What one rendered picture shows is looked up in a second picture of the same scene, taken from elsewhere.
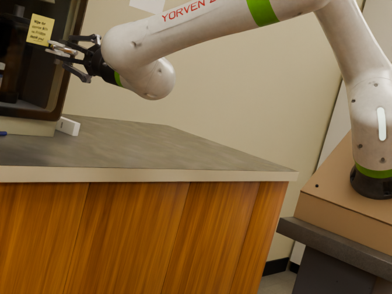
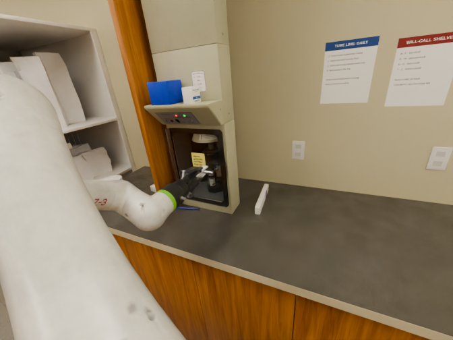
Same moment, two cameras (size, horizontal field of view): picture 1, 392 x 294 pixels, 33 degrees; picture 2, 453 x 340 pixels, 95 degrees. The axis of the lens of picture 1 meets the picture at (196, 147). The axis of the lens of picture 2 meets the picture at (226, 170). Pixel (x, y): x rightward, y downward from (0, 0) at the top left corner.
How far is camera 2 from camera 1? 1.86 m
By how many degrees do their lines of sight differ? 80
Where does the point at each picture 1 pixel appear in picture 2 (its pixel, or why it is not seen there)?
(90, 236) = (205, 282)
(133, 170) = (209, 260)
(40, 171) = (148, 241)
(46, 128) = (226, 209)
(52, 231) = (178, 270)
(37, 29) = (196, 160)
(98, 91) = (357, 174)
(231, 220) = not seen: outside the picture
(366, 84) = not seen: outside the picture
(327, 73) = not seen: outside the picture
